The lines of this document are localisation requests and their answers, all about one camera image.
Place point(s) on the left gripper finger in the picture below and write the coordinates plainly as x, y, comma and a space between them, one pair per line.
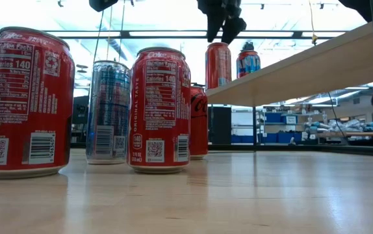
102, 4

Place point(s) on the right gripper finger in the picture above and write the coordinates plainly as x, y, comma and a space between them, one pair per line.
215, 26
235, 29

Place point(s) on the orange Fanta can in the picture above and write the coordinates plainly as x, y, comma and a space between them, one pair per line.
218, 65

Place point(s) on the blue silver Red Bull can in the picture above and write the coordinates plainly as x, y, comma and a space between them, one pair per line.
108, 113

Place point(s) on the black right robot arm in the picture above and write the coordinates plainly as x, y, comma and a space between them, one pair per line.
358, 8

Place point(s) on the wooden shelf with black legs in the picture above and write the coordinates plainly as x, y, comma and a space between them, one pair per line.
303, 74

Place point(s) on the black hanging device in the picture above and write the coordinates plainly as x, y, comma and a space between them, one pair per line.
247, 47

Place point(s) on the blue storage bin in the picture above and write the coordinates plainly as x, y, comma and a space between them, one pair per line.
287, 138
273, 117
269, 138
241, 139

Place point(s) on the black cabinet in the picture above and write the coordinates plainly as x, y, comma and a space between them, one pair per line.
221, 126

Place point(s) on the blue bin white label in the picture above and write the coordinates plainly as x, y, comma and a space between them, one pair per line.
290, 120

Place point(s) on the black monitor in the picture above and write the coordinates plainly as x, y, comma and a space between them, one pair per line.
80, 110

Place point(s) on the white blue robot equipment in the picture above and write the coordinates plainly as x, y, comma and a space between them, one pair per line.
336, 125

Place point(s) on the wooden workbench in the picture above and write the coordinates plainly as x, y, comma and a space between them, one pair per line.
352, 134

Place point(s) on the black aluminium table frame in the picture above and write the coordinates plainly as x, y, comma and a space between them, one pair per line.
303, 149

